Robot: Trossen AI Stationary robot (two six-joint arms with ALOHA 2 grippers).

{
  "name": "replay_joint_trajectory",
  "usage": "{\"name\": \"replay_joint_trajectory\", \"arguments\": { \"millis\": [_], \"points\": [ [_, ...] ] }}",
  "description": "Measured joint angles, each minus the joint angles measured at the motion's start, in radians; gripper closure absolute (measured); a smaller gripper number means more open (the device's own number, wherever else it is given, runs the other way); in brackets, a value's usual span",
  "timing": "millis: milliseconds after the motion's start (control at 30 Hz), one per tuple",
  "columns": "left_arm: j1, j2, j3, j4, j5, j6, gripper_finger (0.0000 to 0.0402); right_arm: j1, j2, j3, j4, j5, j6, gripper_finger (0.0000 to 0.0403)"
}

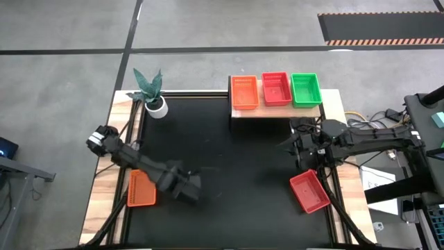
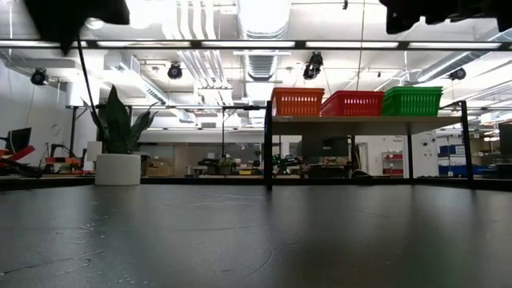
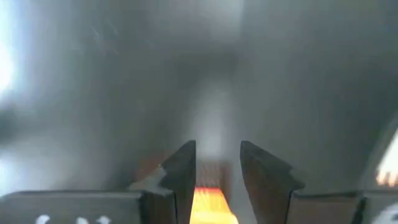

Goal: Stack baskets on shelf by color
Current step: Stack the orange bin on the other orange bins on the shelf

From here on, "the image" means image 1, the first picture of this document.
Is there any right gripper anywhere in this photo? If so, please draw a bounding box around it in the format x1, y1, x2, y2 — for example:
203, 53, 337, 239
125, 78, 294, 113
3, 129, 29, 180
276, 117, 329, 171

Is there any red plastic basket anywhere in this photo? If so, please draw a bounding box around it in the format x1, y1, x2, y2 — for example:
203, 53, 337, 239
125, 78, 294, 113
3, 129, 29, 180
289, 169, 332, 215
261, 72, 293, 107

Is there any orange plastic basket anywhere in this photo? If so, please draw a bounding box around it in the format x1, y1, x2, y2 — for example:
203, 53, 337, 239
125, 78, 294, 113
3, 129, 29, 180
126, 169, 157, 208
230, 75, 260, 111

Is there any small wooden shelf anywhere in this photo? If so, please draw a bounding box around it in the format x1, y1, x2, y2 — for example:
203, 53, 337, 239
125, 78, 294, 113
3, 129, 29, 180
228, 75, 322, 119

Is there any green plastic basket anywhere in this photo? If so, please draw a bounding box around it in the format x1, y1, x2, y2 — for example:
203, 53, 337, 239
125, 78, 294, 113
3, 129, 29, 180
290, 72, 323, 108

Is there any artificial plant in white pot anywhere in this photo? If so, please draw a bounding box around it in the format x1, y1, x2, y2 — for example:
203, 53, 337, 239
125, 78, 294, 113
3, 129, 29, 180
126, 67, 169, 120

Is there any white paper sheet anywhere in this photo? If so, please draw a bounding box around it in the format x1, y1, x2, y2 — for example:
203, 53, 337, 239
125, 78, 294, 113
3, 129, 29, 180
359, 165, 400, 216

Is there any black power adapter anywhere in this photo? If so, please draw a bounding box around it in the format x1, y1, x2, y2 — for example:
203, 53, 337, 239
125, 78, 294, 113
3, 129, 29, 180
385, 108, 403, 122

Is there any dark grey desk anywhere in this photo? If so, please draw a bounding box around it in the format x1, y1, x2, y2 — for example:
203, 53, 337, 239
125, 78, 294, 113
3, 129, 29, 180
403, 92, 444, 206

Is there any black hazard-striped floor mat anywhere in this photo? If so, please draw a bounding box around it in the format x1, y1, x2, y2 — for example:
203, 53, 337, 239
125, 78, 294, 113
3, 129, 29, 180
317, 11, 444, 47

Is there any black device with blue light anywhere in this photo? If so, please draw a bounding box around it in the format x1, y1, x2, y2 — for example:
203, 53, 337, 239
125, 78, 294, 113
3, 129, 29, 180
0, 135, 19, 160

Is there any yellow cable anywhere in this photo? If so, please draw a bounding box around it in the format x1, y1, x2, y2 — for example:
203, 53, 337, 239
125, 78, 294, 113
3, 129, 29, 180
344, 110, 366, 122

